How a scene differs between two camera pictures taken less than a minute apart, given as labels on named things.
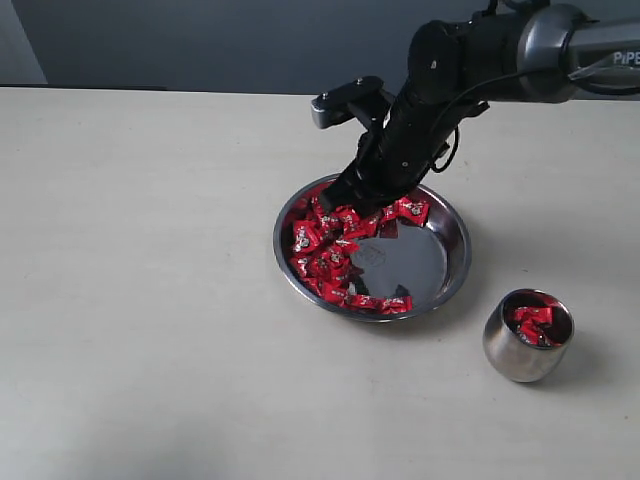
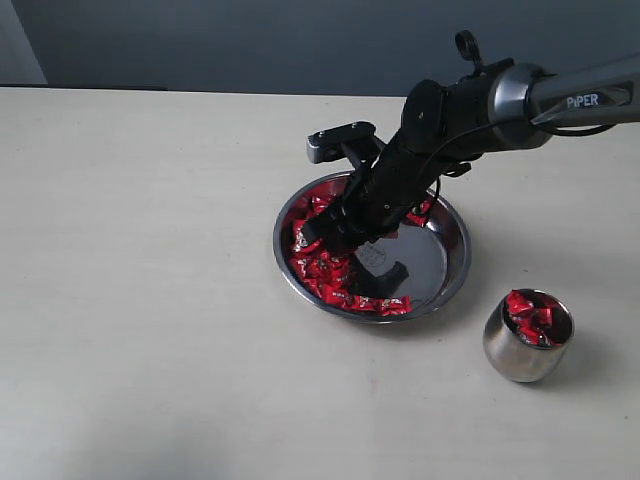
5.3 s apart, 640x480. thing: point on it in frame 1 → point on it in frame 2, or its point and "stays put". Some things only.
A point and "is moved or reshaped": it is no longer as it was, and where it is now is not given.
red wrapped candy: x=307 y=236 stays put
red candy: x=348 y=226 is moved or reshaped
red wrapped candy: x=396 y=304 stays put
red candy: x=414 y=211 stays put
